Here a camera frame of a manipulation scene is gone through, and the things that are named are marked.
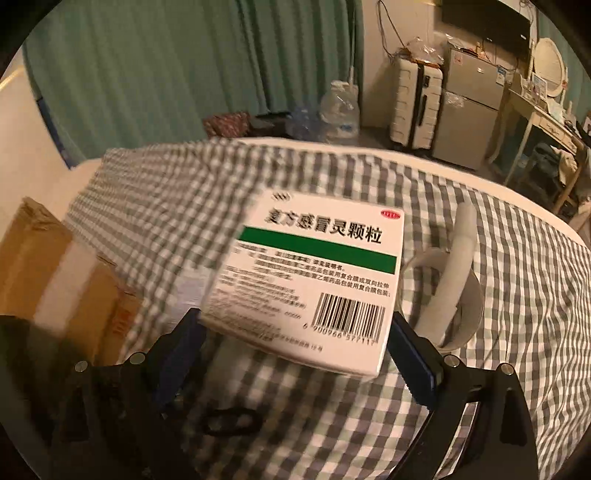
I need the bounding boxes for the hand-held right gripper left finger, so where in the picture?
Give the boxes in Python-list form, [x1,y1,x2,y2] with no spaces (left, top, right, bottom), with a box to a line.
[48,305,206,480]

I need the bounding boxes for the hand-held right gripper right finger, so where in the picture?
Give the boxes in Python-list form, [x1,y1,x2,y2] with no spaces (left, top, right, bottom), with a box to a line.
[389,313,540,480]

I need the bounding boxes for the brown cardboard box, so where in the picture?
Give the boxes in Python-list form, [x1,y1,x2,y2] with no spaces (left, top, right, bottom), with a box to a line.
[0,198,142,366]

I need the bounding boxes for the white green medicine box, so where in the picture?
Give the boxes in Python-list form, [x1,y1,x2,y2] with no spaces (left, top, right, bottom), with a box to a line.
[198,188,407,382]

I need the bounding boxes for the white tube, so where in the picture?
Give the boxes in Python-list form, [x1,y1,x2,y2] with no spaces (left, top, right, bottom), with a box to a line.
[433,203,477,344]

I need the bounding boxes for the grey white checkered bed sheet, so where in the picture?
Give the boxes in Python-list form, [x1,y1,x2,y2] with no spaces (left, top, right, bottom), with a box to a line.
[65,137,591,480]

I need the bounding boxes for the dark patterned box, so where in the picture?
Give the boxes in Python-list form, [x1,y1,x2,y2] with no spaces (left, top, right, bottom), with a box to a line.
[203,112,254,139]

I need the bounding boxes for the white suitcase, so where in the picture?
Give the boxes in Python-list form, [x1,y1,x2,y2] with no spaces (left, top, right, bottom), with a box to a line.
[389,58,447,150]

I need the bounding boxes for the large clear water bottle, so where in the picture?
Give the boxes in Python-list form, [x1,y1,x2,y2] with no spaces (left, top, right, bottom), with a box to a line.
[318,80,362,144]

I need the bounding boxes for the grey mini fridge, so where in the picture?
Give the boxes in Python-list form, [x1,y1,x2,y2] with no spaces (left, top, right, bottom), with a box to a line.
[431,41,511,172]

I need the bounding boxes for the cream dressing table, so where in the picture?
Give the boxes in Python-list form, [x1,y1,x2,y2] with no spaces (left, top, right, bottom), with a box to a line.
[489,88,590,216]

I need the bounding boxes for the green curtain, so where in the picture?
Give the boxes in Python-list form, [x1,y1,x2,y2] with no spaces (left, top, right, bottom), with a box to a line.
[23,0,365,160]

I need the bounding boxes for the clear plastic bag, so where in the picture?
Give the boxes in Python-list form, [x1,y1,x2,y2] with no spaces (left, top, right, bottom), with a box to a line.
[401,36,447,64]

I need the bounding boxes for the white oval mirror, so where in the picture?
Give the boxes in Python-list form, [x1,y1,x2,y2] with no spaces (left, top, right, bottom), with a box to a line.
[530,37,570,100]

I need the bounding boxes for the black television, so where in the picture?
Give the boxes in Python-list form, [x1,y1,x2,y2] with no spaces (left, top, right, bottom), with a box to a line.
[441,0,532,51]

